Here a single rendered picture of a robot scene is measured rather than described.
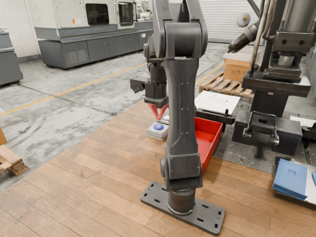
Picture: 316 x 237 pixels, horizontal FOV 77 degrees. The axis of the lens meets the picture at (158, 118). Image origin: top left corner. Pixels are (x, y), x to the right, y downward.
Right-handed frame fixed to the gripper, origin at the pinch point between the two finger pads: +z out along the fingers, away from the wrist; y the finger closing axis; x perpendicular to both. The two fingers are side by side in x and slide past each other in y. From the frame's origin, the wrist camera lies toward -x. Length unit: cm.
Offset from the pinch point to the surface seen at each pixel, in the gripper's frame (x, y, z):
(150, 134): -1.3, 3.7, 5.6
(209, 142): 19.3, -2.7, 6.3
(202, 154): 19.3, 5.2, 6.3
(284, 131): 41.3, -8.4, -1.8
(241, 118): 27.8, -10.9, -1.6
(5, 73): -402, -137, 74
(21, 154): -172, -20, 99
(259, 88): 31.0, -8.5, -14.5
